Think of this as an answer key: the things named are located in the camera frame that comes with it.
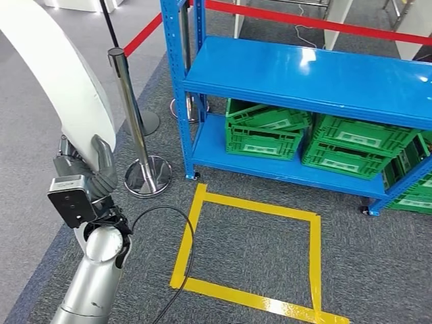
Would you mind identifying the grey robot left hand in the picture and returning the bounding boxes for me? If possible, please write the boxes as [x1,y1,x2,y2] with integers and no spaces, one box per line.
[52,133,119,202]

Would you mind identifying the white curved panel part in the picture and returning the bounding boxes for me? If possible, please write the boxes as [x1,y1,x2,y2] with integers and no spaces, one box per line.
[0,0,117,173]

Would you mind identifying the blue steel shelf rack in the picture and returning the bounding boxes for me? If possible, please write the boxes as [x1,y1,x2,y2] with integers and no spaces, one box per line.
[159,0,432,218]

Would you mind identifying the red barrier belt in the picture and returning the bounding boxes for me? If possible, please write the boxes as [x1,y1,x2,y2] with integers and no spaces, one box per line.
[189,0,432,48]
[123,12,164,58]

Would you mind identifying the white cabinet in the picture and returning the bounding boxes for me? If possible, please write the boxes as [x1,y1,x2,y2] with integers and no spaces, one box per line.
[44,0,124,14]

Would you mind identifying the green plastic folding crate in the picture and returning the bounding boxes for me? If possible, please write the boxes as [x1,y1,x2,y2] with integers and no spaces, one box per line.
[381,133,432,192]
[225,98,314,133]
[301,113,422,181]
[386,171,432,217]
[224,117,304,162]

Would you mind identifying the yellow tape square outline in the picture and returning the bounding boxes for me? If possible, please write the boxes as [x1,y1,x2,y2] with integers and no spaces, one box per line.
[170,182,351,324]

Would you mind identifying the white desk with metal bars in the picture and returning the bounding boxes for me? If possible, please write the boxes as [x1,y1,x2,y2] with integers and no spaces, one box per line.
[233,0,353,51]
[383,0,432,61]

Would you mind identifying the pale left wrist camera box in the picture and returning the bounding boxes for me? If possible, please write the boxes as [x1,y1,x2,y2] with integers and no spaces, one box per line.
[47,174,97,230]

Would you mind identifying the chrome stanchion post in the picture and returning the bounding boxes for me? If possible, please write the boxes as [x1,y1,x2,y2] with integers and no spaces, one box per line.
[107,47,173,199]
[170,0,211,125]

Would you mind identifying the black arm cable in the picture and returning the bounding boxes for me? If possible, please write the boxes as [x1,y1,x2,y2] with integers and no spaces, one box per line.
[129,205,196,324]

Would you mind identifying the white floor cable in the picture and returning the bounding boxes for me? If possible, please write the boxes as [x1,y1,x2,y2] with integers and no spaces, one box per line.
[295,4,319,49]

